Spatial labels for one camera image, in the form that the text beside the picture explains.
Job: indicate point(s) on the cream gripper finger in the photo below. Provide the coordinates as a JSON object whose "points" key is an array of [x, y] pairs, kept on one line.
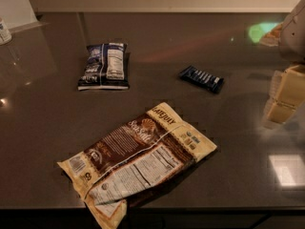
{"points": [[286, 95]]}

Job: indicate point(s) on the dark blue rxbar wrapper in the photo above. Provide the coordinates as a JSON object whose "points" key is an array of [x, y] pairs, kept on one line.
{"points": [[202, 79]]}

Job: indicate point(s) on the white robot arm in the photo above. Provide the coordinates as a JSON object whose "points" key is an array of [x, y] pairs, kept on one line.
{"points": [[289, 36]]}

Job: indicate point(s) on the brown cream Late July bag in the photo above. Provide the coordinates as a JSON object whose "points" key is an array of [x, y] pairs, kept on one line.
{"points": [[133, 159]]}

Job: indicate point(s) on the blue white chip bag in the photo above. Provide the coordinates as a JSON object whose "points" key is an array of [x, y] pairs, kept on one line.
{"points": [[106, 69]]}

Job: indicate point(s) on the white angled board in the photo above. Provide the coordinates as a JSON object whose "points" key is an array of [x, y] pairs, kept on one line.
{"points": [[18, 15]]}

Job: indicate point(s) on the white bottle with label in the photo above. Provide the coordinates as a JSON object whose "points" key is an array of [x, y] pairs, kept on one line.
{"points": [[5, 36]]}

